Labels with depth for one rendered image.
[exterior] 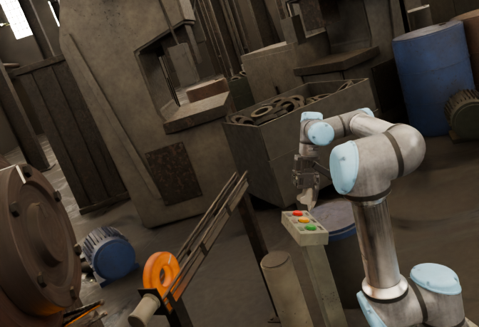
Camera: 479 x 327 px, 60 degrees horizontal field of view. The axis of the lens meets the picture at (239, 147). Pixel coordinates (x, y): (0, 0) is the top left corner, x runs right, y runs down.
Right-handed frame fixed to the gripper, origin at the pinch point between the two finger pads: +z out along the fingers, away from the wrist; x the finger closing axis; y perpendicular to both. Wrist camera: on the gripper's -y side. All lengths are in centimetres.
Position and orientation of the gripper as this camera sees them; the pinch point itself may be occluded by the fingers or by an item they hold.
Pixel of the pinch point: (311, 207)
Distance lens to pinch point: 158.5
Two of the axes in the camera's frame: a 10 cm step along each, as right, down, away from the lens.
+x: 1.9, 1.9, -9.6
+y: -9.8, 0.1, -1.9
